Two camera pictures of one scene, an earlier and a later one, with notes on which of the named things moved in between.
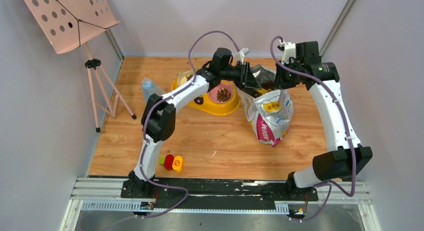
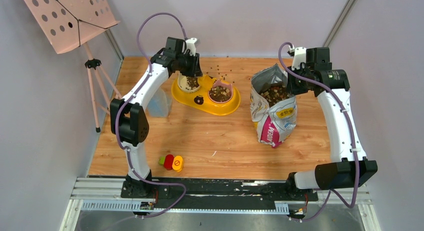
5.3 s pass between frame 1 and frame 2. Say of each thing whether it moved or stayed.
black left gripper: moved
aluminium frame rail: stayed
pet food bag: moved
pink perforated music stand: stayed
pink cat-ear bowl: stayed
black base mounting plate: stayed
